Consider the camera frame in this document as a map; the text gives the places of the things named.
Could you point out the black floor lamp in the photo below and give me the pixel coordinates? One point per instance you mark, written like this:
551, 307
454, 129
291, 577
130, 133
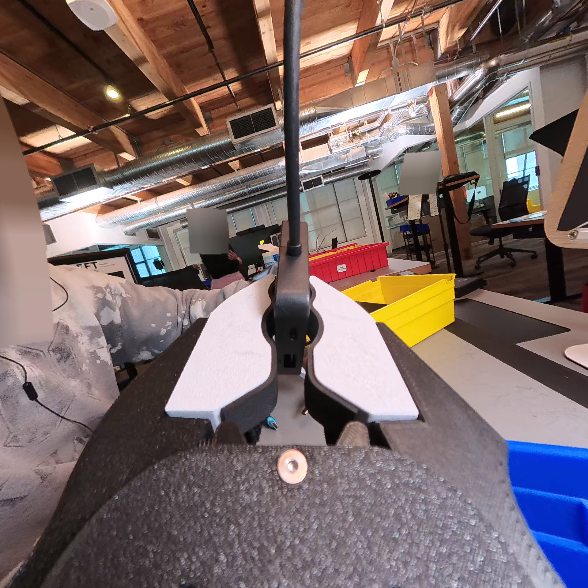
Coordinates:
369, 175

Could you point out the person's grey patterned hoodie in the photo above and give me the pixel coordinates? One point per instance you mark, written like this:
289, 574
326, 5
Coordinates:
46, 436

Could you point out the yellow plastic bin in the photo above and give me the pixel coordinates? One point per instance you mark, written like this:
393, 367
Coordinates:
413, 303

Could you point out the black framed white sign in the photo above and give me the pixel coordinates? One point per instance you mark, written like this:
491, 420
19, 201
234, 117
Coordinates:
115, 266

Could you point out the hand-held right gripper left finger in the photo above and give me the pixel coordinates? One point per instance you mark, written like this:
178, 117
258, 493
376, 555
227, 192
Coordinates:
225, 358

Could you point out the wooden support post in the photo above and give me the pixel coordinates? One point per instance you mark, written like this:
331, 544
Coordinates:
448, 138

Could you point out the person's left forearm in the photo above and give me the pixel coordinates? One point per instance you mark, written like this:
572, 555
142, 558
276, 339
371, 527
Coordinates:
183, 307

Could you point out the white ceiling vent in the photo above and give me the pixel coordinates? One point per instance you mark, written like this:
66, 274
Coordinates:
252, 121

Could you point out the round white ceiling device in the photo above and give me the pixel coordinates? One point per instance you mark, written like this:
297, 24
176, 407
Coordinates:
92, 13

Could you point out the black office chair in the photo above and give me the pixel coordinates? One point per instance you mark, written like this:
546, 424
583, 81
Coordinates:
513, 197

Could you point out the black computer monitor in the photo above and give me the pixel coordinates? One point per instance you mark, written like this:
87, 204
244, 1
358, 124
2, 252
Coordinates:
250, 243

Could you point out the rounded wooden board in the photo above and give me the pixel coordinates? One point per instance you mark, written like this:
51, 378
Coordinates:
558, 202

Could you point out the black ceiling vent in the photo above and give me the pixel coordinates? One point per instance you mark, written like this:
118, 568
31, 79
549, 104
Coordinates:
76, 180

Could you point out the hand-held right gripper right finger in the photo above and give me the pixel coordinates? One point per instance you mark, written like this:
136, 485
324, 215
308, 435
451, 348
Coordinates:
363, 363

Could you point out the silver air duct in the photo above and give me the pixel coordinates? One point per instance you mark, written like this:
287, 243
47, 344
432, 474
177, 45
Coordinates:
206, 195
183, 156

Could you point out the red plastic bin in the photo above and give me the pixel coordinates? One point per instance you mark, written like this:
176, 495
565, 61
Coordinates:
349, 266

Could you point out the round ceiling light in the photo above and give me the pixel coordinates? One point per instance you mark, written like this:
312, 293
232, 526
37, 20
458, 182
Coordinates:
112, 93

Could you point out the wooden top desk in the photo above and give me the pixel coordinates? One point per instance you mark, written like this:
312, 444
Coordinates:
519, 223

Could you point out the blue plastic bin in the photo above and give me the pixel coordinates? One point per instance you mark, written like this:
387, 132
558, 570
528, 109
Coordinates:
551, 505

